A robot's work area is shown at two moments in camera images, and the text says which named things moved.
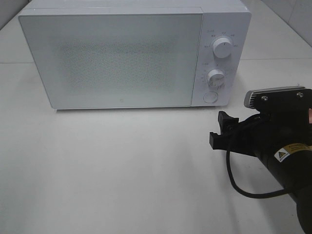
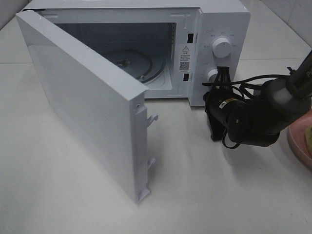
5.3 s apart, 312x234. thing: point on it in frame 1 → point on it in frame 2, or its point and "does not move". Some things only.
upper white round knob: x=222 y=48 does not move
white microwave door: x=116 y=59 → x=106 y=112
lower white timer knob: x=216 y=77 does not move
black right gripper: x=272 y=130 → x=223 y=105
